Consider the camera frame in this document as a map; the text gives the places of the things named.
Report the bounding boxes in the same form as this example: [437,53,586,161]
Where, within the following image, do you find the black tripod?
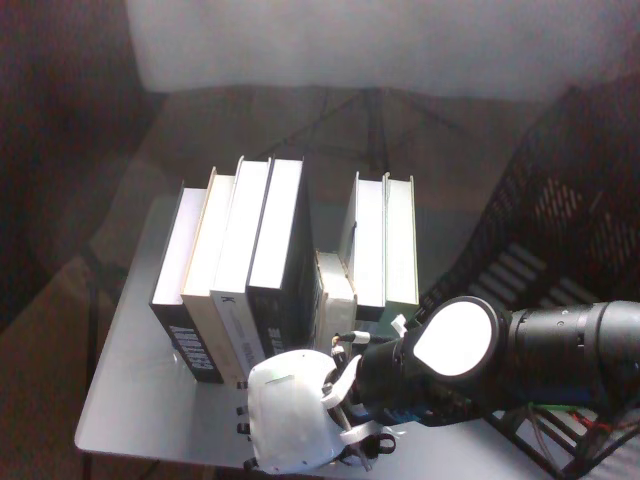
[259,87,451,171]

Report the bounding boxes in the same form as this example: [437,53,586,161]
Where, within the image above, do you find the pale green book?
[382,172,420,321]

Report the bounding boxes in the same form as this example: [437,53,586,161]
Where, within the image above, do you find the dark curtain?
[0,0,166,326]

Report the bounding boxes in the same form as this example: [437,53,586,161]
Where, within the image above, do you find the black mesh file rack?
[417,84,640,480]

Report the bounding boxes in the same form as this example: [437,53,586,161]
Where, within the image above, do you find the small cream book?
[313,249,359,354]

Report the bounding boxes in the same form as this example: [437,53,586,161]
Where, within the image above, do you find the black covered book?
[245,157,324,359]

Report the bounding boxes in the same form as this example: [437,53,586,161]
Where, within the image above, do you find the cream covered book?
[179,167,241,382]

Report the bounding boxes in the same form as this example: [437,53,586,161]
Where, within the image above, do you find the black book with white lettering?
[148,187,225,385]

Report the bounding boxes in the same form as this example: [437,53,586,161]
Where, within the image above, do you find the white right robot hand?
[234,349,346,475]

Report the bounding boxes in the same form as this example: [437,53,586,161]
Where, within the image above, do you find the dark book with barcode label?
[339,170,389,324]

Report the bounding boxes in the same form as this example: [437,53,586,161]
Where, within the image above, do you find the white spine book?
[208,155,274,374]

